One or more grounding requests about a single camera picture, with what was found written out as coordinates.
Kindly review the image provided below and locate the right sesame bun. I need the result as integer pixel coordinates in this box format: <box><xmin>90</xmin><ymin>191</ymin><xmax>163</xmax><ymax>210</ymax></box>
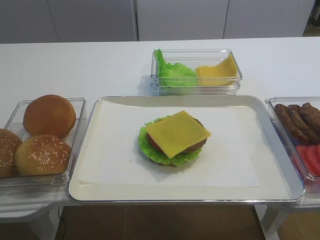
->
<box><xmin>14</xmin><ymin>134</ymin><xmax>71</xmax><ymax>176</ymax></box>

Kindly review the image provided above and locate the green lettuce leaf on tray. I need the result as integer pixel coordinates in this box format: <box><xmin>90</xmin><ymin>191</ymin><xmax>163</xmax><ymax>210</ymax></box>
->
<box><xmin>138</xmin><ymin>115</ymin><xmax>202</xmax><ymax>166</ymax></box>

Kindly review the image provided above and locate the clear lettuce cheese container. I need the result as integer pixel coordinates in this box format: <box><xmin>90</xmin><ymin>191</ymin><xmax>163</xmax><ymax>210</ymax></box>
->
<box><xmin>150</xmin><ymin>48</ymin><xmax>243</xmax><ymax>96</ymax></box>

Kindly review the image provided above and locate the right brown patty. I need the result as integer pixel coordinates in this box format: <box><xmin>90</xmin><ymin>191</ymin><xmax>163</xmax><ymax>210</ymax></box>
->
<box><xmin>299</xmin><ymin>102</ymin><xmax>320</xmax><ymax>135</ymax></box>

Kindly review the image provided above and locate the yellow cheese slice stack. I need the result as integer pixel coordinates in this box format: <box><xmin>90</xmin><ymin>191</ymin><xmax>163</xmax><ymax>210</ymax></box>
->
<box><xmin>195</xmin><ymin>54</ymin><xmax>238</xmax><ymax>86</ymax></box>

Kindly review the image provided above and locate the left brown patty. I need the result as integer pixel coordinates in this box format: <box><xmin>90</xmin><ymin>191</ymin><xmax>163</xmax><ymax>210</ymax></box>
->
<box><xmin>274</xmin><ymin>103</ymin><xmax>311</xmax><ymax>145</ymax></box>

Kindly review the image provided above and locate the brown patty on tray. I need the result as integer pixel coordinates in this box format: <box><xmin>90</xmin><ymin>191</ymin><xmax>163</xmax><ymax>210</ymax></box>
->
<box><xmin>182</xmin><ymin>117</ymin><xmax>208</xmax><ymax>153</ymax></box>

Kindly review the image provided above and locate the white paper liner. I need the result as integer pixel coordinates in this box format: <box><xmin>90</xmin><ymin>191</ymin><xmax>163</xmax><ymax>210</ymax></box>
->
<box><xmin>78</xmin><ymin>101</ymin><xmax>261</xmax><ymax>188</ymax></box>

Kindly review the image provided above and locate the left sesame bun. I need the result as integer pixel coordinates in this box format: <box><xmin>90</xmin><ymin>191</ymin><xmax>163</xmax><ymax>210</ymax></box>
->
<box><xmin>0</xmin><ymin>128</ymin><xmax>22</xmax><ymax>178</ymax></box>

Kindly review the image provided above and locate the sesame bun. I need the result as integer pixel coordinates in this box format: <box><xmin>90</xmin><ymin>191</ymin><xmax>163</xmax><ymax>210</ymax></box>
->
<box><xmin>14</xmin><ymin>134</ymin><xmax>71</xmax><ymax>176</ymax></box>
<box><xmin>0</xmin><ymin>128</ymin><xmax>22</xmax><ymax>178</ymax></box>

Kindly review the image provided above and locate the clear bun container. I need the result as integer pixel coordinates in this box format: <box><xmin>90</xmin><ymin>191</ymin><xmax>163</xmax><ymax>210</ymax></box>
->
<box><xmin>0</xmin><ymin>97</ymin><xmax>87</xmax><ymax>195</ymax></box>

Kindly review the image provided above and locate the green lettuce in container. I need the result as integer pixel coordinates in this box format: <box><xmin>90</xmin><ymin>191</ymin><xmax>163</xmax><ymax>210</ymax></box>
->
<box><xmin>153</xmin><ymin>49</ymin><xmax>198</xmax><ymax>87</ymax></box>

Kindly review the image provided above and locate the right red tomato slice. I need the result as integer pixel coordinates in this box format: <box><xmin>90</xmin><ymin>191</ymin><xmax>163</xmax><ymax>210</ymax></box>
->
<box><xmin>315</xmin><ymin>144</ymin><xmax>320</xmax><ymax>170</ymax></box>

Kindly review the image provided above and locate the middle brown patty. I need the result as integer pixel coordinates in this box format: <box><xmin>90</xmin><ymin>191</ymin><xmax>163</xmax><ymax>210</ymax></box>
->
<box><xmin>286</xmin><ymin>104</ymin><xmax>320</xmax><ymax>145</ymax></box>

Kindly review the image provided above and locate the middle red tomato slice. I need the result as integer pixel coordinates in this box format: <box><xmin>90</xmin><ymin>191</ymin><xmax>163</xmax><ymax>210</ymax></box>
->
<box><xmin>306</xmin><ymin>145</ymin><xmax>320</xmax><ymax>177</ymax></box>

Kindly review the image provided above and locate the plain smooth bun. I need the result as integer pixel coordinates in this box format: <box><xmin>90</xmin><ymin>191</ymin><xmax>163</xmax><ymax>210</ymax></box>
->
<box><xmin>23</xmin><ymin>94</ymin><xmax>76</xmax><ymax>139</ymax></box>

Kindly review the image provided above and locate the silver metal tray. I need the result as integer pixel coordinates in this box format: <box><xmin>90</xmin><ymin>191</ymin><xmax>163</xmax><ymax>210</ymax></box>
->
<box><xmin>68</xmin><ymin>95</ymin><xmax>305</xmax><ymax>203</ymax></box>

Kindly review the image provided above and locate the clear patty tomato container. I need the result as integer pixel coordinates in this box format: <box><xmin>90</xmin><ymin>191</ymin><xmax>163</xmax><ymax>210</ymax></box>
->
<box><xmin>266</xmin><ymin>97</ymin><xmax>320</xmax><ymax>194</ymax></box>

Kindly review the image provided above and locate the left red tomato slice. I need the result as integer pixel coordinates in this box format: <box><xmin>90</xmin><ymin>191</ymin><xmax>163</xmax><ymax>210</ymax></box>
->
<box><xmin>296</xmin><ymin>145</ymin><xmax>317</xmax><ymax>176</ymax></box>

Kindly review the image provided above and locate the red tomato slice on tray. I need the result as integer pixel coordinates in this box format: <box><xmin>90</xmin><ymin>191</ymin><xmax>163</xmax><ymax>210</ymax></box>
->
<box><xmin>146</xmin><ymin>133</ymin><xmax>164</xmax><ymax>152</ymax></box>

